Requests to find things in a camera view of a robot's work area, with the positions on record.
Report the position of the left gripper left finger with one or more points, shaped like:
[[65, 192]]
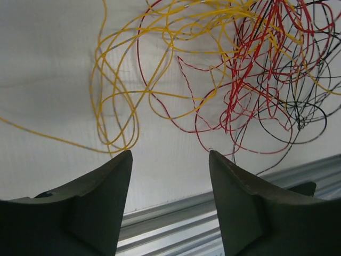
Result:
[[82, 217]]

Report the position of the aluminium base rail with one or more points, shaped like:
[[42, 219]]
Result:
[[190, 226]]

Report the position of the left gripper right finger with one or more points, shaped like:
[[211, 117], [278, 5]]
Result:
[[259, 218]]

